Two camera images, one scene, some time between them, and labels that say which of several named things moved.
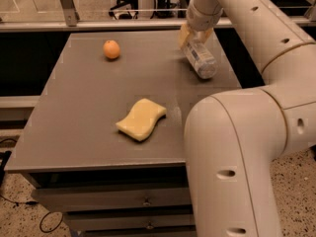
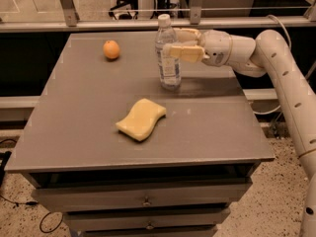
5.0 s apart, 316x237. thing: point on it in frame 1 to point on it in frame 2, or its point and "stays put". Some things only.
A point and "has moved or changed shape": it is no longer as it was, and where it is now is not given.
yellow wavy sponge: (141, 118) stays put
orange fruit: (111, 48) stays put
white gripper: (203, 20) to (217, 46)
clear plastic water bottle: (198, 54) has moved or changed shape
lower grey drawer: (111, 220) stays put
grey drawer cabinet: (108, 183) stays put
